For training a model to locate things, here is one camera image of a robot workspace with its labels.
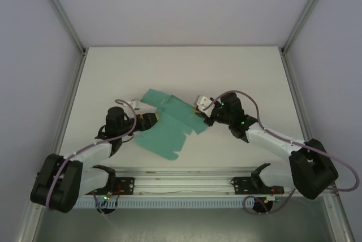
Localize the teal green cloth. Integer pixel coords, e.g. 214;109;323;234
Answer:
135;88;209;162

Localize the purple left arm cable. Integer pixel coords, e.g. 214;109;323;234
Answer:
45;99;139;211

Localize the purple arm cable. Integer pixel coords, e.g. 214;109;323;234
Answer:
205;90;359;192
45;99;139;211

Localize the aluminium table side rail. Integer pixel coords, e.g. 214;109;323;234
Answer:
279;48;356;242
15;49;88;242

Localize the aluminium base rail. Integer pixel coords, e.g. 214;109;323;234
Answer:
81;167;296;197

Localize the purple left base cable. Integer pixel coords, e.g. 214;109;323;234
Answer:
93;191;111;214

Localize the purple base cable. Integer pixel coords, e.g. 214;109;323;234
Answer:
243;191;295;214
93;191;111;214

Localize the white slotted cable duct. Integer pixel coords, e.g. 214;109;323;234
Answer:
74;198;285;209

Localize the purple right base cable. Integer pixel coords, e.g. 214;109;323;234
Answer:
243;191;295;214

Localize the black round cable grommet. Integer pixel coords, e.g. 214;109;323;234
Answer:
253;198;274;214

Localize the aluminium frame post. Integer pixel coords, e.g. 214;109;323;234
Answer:
35;0;87;53
281;0;334;53

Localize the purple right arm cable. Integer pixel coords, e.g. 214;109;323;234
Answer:
205;90;359;192

